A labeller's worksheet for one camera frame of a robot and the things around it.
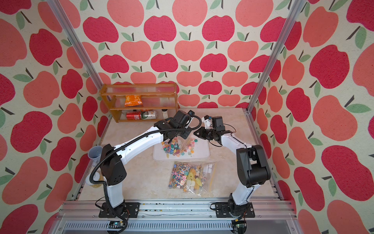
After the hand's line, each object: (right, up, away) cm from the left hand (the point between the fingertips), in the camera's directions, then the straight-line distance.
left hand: (189, 131), depth 83 cm
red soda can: (-42, +10, +25) cm, 49 cm away
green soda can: (-30, +10, +24) cm, 40 cm away
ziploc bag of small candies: (-7, -27, -3) cm, 28 cm away
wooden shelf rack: (-34, +20, +25) cm, 47 cm away
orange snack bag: (-40, +21, +18) cm, 48 cm away
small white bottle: (-18, +12, +24) cm, 32 cm away
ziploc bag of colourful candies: (-3, -8, +6) cm, 10 cm away
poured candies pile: (-11, -11, +12) cm, 20 cm away
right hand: (+4, -3, +8) cm, 9 cm away
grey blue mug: (-59, -14, +5) cm, 61 cm away
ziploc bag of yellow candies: (+6, -27, -1) cm, 28 cm away
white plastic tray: (+8, -15, +12) cm, 21 cm away
